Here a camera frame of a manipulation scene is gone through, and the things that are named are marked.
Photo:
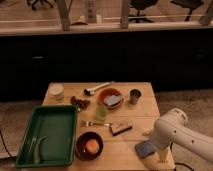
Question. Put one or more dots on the blue sponge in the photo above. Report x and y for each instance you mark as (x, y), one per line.
(145, 149)

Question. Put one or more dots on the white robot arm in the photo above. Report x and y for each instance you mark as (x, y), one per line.
(171, 128)

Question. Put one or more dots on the green plastic cup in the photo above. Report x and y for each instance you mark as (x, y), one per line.
(101, 113)

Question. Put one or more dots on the metal cup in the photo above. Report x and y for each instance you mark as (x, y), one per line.
(135, 94)

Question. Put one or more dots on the orange bowl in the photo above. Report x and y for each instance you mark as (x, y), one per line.
(108, 92)

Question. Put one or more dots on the grey cloth in bowl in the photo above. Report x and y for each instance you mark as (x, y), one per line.
(112, 100)

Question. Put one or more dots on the dark brown dried food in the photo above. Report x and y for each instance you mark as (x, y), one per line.
(81, 104)

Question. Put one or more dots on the metal fork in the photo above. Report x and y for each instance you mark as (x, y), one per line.
(90, 123)

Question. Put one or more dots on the dark eraser block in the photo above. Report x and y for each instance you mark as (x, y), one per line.
(120, 127)

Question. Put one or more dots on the white lidded jar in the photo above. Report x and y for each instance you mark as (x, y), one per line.
(56, 91)

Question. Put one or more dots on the orange fruit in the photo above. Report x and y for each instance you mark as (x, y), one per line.
(92, 146)

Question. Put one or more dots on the dark brown bowl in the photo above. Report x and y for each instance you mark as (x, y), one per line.
(81, 151)

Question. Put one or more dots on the green plastic tray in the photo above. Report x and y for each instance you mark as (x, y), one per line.
(58, 123)

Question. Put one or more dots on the black office chair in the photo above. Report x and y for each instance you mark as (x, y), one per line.
(140, 5)
(190, 4)
(43, 3)

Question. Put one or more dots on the green vegetable in tray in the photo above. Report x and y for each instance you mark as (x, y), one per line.
(36, 154)

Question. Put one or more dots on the black office chair left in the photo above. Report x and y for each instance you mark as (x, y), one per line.
(43, 3)

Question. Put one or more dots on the black office chair right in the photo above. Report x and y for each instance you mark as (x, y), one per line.
(190, 4)

